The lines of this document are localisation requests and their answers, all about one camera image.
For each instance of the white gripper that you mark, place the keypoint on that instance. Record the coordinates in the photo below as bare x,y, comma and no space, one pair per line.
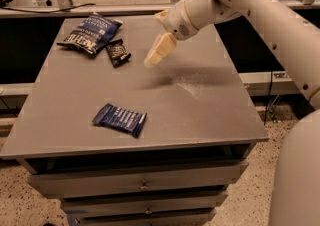
176,20

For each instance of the black rxbar chocolate bar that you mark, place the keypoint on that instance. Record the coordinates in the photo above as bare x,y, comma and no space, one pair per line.
117,53

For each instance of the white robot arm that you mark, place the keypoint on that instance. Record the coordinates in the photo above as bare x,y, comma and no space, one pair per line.
295,42

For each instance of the blue kettle chip bag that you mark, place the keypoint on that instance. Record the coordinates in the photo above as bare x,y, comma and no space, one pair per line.
92,34

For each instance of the blue rxbar snack bar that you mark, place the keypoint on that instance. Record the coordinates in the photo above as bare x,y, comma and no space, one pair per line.
120,119

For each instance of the grey drawer cabinet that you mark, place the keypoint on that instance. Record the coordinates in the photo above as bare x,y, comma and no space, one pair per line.
197,107

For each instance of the top grey drawer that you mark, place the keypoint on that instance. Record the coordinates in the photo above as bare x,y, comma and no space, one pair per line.
139,179

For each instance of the grey drawer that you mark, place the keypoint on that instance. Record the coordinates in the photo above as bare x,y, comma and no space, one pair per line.
145,203
139,179
197,216

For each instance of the middle grey drawer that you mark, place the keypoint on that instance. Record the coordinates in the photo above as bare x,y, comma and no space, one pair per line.
145,203

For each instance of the bottom grey drawer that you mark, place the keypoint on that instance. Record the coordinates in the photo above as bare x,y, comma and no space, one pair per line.
197,216

